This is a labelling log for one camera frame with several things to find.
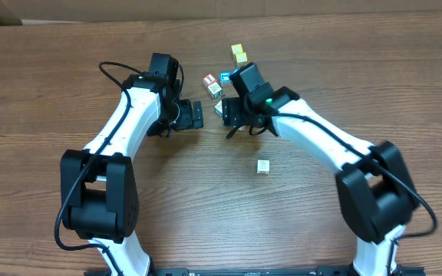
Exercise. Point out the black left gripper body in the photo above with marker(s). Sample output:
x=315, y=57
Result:
x=177, y=116

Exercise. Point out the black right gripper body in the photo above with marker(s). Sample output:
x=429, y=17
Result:
x=238, y=110

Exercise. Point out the cow picture number 2 block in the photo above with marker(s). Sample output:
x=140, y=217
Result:
x=263, y=166

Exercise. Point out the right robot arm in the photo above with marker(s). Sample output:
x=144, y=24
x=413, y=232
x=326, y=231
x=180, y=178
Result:
x=376, y=194

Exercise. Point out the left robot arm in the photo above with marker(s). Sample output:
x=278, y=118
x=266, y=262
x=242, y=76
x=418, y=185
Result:
x=99, y=200

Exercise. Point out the blue-sided picture block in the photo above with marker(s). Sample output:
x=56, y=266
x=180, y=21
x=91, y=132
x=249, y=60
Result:
x=219, y=108

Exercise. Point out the green-sided picture block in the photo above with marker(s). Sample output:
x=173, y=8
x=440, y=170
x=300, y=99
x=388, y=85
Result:
x=215, y=90

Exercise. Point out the blue G letter block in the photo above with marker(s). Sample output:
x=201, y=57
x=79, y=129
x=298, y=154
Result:
x=224, y=78

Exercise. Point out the red I letter block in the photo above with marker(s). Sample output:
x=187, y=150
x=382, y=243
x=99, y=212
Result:
x=208, y=80

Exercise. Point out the yellow block near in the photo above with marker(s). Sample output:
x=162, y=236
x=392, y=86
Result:
x=241, y=59

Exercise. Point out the yellow block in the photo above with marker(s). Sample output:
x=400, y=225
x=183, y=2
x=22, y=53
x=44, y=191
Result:
x=241, y=59
x=236, y=49

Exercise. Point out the yellow block far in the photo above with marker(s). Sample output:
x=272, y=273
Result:
x=236, y=49

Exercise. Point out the cardboard box edge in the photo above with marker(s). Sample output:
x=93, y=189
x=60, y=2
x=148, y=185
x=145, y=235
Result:
x=14, y=11

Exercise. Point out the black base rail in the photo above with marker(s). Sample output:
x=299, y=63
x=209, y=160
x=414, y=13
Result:
x=251, y=272

